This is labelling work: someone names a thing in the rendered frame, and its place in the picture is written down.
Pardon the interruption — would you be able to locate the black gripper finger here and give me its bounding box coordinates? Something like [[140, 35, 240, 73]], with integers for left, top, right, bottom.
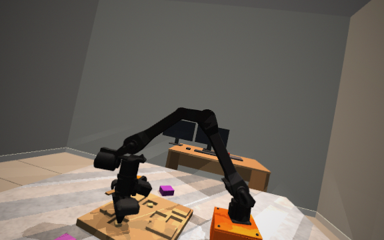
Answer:
[[112, 192, 119, 204], [116, 216, 125, 223]]

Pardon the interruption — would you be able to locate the purple cube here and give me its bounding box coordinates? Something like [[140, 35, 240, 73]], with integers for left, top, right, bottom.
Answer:
[[159, 186, 174, 196]]

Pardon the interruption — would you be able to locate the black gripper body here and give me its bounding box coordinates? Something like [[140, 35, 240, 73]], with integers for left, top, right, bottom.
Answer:
[[111, 174, 140, 217]]

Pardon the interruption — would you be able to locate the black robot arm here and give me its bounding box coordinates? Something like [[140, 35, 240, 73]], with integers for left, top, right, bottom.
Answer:
[[93, 107, 255, 225]]

